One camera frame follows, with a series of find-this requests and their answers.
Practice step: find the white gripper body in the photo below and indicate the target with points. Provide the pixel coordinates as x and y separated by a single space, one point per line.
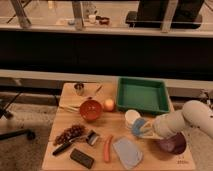
168 125

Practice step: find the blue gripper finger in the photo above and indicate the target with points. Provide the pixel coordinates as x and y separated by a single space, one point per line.
150 134
139 126

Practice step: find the white paper cup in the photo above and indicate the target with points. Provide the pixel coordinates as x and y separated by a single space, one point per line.
130 117

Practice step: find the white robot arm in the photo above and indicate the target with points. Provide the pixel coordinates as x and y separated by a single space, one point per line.
193 113

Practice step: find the purple bowl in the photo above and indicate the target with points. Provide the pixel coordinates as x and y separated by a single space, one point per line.
175 145

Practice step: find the light blue cloth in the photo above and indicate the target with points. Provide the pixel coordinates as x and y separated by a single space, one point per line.
128 152

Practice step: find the orange carrot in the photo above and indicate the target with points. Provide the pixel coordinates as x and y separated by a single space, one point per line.
106 150

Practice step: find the green plastic tray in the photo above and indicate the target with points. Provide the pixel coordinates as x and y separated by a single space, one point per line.
145 96

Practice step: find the peach apple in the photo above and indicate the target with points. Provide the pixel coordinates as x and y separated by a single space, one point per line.
109 105

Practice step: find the orange-red bowl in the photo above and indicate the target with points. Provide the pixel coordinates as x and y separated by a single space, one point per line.
90 110

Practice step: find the bunch of dark grapes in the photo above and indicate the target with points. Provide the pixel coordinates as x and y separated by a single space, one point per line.
69 133

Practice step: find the black rectangular block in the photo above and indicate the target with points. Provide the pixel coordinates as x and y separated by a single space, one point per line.
82 158

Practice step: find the small metal cup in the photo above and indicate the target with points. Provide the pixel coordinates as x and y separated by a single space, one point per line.
79 88

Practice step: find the pale banana peel strips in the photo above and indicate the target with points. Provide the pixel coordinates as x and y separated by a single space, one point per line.
69 108

